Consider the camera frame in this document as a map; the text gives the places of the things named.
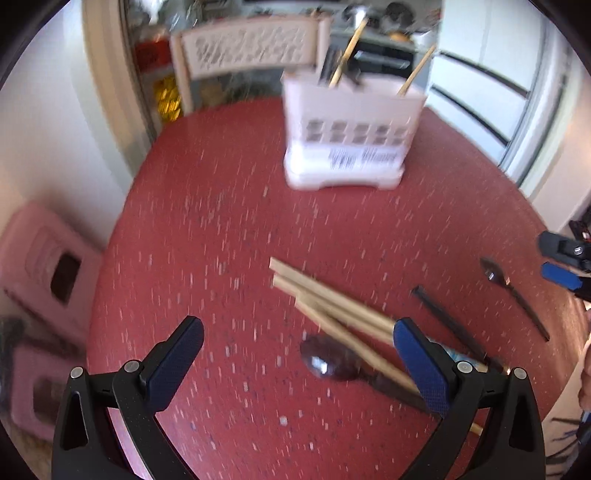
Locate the white refrigerator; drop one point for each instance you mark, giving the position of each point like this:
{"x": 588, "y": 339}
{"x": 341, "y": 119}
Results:
{"x": 499, "y": 78}

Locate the wooden chopstick in holder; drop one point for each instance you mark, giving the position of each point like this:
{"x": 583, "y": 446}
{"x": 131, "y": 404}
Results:
{"x": 341, "y": 68}
{"x": 410, "y": 80}

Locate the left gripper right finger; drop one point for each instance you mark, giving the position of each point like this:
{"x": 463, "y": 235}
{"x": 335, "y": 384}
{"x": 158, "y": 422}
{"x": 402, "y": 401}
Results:
{"x": 511, "y": 445}

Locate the black chopstick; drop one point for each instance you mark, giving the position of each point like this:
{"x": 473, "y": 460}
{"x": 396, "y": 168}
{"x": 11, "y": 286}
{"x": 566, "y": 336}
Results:
{"x": 458, "y": 330}

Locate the black built-in oven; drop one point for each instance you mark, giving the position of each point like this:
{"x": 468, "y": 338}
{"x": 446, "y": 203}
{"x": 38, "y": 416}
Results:
{"x": 385, "y": 60}

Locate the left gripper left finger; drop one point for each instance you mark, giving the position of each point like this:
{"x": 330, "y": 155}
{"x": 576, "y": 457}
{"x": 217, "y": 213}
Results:
{"x": 85, "y": 444}

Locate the large dark metal spoon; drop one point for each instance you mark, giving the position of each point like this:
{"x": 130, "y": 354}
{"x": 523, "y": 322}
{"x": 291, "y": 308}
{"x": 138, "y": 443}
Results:
{"x": 326, "y": 358}

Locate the pink plastic stool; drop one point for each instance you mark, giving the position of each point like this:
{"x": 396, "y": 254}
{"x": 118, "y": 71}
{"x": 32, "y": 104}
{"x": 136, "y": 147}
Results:
{"x": 51, "y": 272}

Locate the plain wooden chopstick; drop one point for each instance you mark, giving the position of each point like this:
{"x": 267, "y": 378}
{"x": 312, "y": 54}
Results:
{"x": 340, "y": 356}
{"x": 351, "y": 320}

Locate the small dark metal spoon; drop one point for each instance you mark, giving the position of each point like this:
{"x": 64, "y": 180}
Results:
{"x": 496, "y": 275}

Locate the white plastic utensil holder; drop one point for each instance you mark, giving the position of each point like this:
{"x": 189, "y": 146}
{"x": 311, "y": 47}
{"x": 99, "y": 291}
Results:
{"x": 348, "y": 135}

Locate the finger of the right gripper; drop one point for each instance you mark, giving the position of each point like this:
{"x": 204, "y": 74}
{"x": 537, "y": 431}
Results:
{"x": 580, "y": 286}
{"x": 571, "y": 252}

